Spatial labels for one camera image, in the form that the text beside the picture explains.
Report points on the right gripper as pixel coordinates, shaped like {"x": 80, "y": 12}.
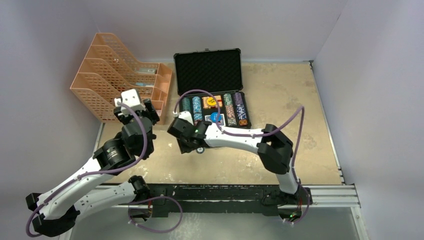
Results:
{"x": 185, "y": 148}

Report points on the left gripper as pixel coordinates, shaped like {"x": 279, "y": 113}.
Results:
{"x": 152, "y": 113}

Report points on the green fifty chip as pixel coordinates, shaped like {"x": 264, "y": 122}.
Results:
{"x": 200, "y": 150}

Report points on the blue playing card deck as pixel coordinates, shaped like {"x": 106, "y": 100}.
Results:
{"x": 221, "y": 123}

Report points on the blue round dealer button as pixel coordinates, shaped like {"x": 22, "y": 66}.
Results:
{"x": 215, "y": 117}

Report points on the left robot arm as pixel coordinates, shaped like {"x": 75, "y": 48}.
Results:
{"x": 59, "y": 209}

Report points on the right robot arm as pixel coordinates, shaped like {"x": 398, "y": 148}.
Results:
{"x": 271, "y": 145}

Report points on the light blue item in organizer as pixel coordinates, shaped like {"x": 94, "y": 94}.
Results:
{"x": 143, "y": 84}

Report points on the orange card deck in case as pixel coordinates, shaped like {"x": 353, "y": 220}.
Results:
{"x": 217, "y": 98}

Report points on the grey box with barcode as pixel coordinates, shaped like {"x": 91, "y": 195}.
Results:
{"x": 145, "y": 70}

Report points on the yellow big blind button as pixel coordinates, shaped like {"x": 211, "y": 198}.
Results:
{"x": 210, "y": 102}

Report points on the orange plastic file organizer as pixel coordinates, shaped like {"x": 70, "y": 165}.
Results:
{"x": 107, "y": 70}

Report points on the black poker chip case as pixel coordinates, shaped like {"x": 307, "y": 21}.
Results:
{"x": 211, "y": 73}

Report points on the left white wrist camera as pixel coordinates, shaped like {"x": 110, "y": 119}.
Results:
{"x": 129, "y": 99}

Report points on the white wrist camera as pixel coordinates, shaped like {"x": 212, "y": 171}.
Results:
{"x": 185, "y": 115}
{"x": 129, "y": 99}

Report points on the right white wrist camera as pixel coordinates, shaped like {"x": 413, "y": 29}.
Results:
{"x": 185, "y": 115}

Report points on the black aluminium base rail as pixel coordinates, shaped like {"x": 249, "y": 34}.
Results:
{"x": 265, "y": 199}

